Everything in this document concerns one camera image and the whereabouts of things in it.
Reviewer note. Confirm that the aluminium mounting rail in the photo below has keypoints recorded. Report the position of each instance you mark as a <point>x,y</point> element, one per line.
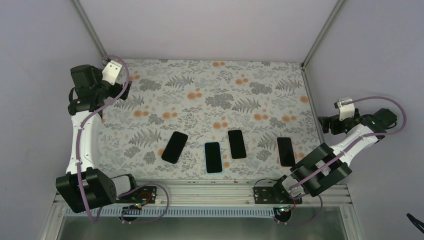
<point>233,193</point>

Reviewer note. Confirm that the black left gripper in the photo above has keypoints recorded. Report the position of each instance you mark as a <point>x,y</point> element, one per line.
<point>117,92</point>

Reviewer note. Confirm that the black phone in black case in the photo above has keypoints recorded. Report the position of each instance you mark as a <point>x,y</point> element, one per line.
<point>174,147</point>

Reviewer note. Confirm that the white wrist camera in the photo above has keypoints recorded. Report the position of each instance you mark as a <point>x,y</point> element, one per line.
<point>345,107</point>
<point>111,72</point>

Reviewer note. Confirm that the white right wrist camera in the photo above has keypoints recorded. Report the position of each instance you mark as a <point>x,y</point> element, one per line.
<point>345,107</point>

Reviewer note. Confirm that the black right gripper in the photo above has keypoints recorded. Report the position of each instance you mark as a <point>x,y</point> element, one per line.
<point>336,130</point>

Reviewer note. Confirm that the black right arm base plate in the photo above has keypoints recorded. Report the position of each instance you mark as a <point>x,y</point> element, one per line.
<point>267,195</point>

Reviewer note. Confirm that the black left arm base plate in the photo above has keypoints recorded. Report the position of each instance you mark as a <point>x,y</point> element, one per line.
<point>144,195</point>

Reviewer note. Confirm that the black object at corner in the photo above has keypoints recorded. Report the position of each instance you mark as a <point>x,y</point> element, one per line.
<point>416,222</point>

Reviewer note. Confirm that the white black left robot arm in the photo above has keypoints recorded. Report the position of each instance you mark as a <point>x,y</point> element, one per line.
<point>84,186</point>

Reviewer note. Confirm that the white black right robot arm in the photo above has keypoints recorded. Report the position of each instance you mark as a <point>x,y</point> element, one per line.
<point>327,165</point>

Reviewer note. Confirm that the floral patterned table mat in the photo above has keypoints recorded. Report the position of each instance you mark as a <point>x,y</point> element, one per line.
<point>204,100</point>

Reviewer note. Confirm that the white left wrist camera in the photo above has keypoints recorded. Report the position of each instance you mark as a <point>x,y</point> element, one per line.
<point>111,72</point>

